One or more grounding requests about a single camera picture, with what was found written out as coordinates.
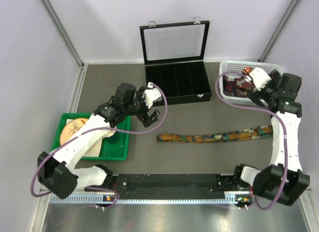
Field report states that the round beige painted plate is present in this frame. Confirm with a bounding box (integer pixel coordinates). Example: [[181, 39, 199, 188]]
[[59, 118, 88, 145]]

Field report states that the orange blue leaf-pattern tie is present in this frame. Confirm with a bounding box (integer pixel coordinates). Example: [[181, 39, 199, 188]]
[[157, 125, 273, 144]]

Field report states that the black glass-lid storage case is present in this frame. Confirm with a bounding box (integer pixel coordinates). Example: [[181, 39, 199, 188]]
[[140, 17, 212, 105]]

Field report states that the green plastic tray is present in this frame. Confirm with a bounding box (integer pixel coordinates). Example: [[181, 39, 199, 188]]
[[51, 113, 129, 161]]

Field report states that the red floral rolled tie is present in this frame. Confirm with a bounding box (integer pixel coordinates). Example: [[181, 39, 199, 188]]
[[242, 67, 253, 76]]

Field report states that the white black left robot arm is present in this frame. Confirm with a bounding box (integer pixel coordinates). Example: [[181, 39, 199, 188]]
[[30, 82, 167, 199]]

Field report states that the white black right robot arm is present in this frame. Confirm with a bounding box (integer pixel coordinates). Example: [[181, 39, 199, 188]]
[[232, 68, 310, 206]]

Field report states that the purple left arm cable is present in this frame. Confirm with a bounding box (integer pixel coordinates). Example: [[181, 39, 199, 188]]
[[30, 82, 167, 212]]

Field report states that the cream ceramic cup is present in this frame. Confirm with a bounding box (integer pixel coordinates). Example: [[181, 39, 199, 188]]
[[102, 130, 116, 138]]

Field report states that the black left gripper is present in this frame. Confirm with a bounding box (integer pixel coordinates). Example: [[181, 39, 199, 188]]
[[124, 87, 159, 127]]

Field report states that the dark red patterned tie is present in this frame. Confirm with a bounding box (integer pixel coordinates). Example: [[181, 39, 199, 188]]
[[223, 76, 254, 98]]

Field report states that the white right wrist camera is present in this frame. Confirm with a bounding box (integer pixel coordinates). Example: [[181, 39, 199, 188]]
[[245, 67, 272, 91]]

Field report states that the grey slotted cable duct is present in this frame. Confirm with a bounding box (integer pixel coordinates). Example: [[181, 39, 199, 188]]
[[49, 192, 253, 206]]

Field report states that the white perforated plastic basket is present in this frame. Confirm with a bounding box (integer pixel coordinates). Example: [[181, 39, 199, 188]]
[[219, 60, 284, 106]]

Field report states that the aluminium frame rail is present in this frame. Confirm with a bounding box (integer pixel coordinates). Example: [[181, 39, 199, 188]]
[[39, 174, 314, 194]]

